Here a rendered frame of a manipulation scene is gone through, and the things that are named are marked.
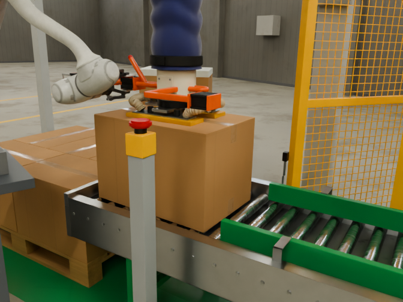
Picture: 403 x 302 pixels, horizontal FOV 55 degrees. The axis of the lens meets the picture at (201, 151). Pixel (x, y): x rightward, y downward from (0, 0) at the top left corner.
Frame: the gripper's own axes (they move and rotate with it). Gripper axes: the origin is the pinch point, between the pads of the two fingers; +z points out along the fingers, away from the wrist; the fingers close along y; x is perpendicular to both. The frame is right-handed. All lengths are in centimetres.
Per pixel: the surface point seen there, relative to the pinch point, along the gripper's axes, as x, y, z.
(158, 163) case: 32.5, 28.4, -20.9
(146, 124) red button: 52, 4, -51
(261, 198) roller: 60, 53, 23
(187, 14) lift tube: 36.0, -29.4, -4.5
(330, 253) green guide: 104, 44, -25
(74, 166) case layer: -50, 53, 4
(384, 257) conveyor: 117, 59, 8
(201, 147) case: 53, 18, -21
